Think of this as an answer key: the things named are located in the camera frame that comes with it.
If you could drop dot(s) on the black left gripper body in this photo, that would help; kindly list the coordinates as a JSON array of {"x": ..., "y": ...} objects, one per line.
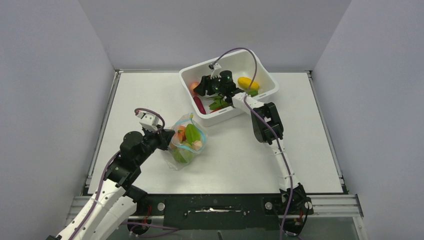
[{"x": 155, "y": 140}]

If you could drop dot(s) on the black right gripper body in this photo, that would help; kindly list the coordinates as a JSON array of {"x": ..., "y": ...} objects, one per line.
[{"x": 214, "y": 85}]

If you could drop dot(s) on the orange peach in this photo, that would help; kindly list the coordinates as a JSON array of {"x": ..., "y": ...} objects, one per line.
[
  {"x": 176, "y": 140},
  {"x": 181, "y": 132}
]

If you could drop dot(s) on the green cabbage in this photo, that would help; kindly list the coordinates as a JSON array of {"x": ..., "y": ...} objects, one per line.
[{"x": 183, "y": 153}]

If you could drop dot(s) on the clear zip top bag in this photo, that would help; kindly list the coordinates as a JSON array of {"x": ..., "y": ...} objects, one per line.
[{"x": 184, "y": 121}]

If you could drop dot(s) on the green bell pepper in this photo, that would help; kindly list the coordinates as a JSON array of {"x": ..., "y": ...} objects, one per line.
[{"x": 192, "y": 133}]

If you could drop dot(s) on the beige garlic bulb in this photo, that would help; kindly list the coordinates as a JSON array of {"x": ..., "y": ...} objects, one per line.
[{"x": 197, "y": 145}]

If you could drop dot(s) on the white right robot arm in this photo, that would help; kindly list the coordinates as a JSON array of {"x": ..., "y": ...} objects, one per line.
[{"x": 268, "y": 129}]

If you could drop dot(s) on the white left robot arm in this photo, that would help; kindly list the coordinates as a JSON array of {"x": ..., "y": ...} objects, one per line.
[{"x": 116, "y": 197}]

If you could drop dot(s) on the white plastic bin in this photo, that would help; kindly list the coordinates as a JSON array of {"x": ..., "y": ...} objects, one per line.
[{"x": 241, "y": 63}]

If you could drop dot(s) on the green leafy vegetable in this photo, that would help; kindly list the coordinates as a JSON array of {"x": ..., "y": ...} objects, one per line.
[{"x": 218, "y": 103}]

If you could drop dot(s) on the yellow mango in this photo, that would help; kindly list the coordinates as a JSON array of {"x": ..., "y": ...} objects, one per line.
[{"x": 247, "y": 83}]

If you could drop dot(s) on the green chili pepper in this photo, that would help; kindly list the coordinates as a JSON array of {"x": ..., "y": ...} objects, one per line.
[{"x": 252, "y": 92}]

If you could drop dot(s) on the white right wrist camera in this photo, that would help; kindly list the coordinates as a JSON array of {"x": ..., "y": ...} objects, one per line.
[{"x": 215, "y": 70}]

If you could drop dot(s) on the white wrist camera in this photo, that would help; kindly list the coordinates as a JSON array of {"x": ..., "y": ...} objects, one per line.
[
  {"x": 148, "y": 121},
  {"x": 215, "y": 70}
]

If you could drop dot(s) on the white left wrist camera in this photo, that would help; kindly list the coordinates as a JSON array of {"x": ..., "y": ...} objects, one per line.
[{"x": 148, "y": 121}]

